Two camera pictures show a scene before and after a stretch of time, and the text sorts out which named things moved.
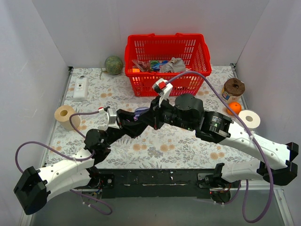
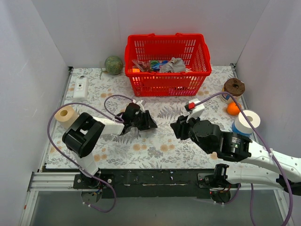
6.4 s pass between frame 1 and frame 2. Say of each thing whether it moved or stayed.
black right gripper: moved
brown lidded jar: stayed
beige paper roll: stayed
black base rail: stayed
